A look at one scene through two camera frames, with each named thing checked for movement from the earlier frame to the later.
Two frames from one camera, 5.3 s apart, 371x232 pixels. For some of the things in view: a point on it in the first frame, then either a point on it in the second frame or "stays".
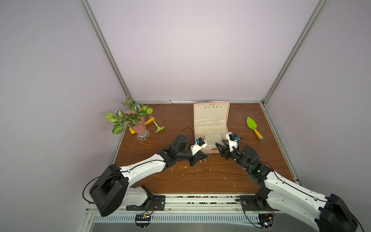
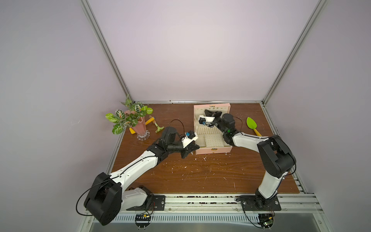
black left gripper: (192, 159) to (186, 150)
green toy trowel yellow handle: (252, 124) stays
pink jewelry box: (210, 120) stays
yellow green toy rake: (159, 128) stays
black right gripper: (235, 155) to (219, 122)
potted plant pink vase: (133, 117) stays
